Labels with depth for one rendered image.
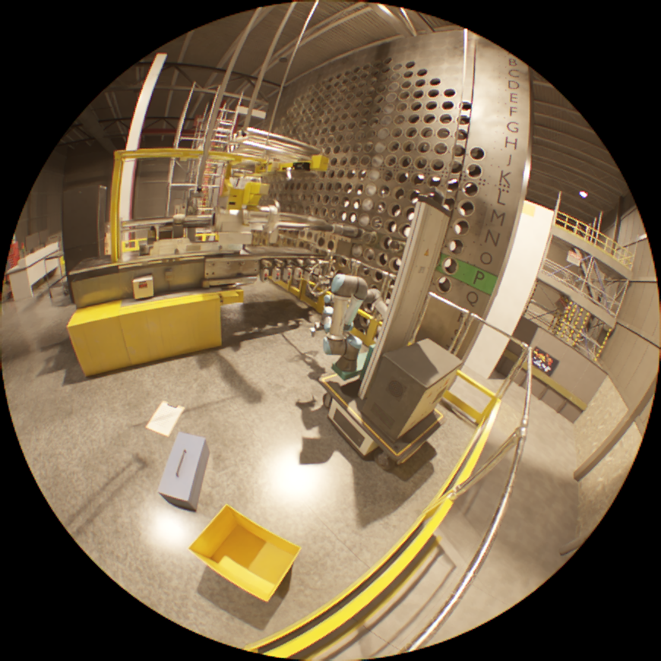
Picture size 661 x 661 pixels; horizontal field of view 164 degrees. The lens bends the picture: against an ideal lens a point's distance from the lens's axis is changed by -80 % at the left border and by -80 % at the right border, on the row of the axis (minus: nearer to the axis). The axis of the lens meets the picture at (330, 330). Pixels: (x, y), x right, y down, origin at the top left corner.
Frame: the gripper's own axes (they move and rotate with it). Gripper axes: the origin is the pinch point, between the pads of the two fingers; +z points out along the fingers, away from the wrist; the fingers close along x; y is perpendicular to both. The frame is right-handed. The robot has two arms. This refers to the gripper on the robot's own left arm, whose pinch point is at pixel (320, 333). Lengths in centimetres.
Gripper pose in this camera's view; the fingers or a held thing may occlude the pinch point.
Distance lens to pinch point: 197.6
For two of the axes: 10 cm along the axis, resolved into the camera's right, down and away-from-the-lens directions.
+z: -2.7, 5.8, 7.7
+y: -4.1, -7.9, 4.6
